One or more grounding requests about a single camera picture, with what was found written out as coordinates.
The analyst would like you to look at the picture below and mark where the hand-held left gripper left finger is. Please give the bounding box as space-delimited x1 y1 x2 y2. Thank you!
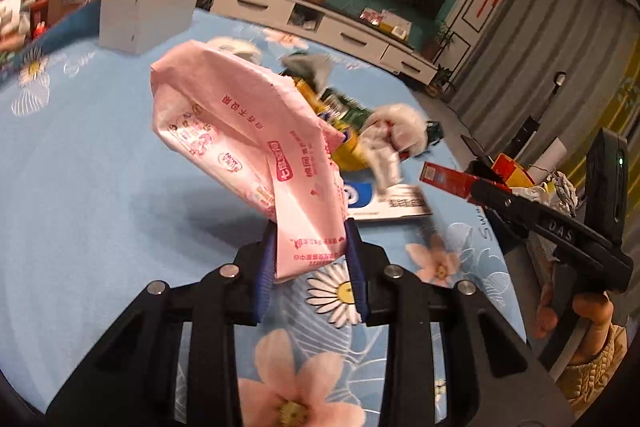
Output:
45 224 278 427

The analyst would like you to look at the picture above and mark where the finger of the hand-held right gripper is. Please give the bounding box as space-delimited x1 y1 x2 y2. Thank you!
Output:
471 181 543 240
467 161 506 182

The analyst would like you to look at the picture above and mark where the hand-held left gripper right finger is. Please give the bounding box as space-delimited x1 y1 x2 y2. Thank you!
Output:
344 217 576 427

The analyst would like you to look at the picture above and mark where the red carton box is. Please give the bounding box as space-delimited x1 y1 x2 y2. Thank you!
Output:
419 161 511 204

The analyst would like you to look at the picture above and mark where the green wrapper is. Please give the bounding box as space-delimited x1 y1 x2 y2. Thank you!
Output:
320 89 373 128

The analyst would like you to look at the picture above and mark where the pink plastic packaging bag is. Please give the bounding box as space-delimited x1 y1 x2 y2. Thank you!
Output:
150 39 351 284

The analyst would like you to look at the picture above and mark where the person's right forearm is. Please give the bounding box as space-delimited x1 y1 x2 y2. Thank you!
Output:
555 324 628 418

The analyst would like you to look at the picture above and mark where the person's right hand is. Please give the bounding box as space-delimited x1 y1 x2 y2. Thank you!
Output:
536 277 615 360

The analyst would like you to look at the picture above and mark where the red yellow box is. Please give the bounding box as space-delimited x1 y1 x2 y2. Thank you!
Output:
492 153 533 188

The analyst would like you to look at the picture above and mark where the black white patterned bag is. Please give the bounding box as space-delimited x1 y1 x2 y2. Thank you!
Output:
550 172 579 216

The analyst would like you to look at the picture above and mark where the upright vacuum cleaner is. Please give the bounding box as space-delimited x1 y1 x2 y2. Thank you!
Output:
510 72 568 158

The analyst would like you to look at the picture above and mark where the white paper roll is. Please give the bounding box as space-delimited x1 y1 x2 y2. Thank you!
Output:
530 138 568 172

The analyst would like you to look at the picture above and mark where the white blue leaflet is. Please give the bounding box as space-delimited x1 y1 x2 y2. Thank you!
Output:
342 179 433 223

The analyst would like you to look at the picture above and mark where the crumpled white plastic bag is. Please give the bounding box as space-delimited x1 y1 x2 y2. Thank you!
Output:
357 103 428 195

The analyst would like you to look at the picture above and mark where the small potted plant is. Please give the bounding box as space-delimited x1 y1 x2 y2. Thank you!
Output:
427 64 457 98

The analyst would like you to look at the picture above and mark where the yellow snack packet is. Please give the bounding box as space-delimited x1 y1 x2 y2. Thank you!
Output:
285 77 373 172

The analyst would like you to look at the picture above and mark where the tall potted plant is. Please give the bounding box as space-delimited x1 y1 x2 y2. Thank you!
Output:
425 21 457 58

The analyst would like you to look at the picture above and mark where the grey curtain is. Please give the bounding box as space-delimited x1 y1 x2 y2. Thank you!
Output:
450 0 640 148

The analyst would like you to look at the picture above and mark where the white desk calendar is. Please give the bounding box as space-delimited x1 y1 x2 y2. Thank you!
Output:
382 9 411 38

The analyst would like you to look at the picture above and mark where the white TV cabinet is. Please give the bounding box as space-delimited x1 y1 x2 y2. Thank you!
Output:
210 0 438 85

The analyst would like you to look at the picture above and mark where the knotted blue cloth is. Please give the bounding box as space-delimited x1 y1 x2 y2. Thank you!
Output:
280 52 333 90

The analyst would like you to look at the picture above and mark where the white paper cup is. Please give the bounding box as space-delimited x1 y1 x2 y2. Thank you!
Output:
207 37 263 65

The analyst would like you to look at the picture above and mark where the white square box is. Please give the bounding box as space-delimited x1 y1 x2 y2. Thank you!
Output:
98 0 203 55

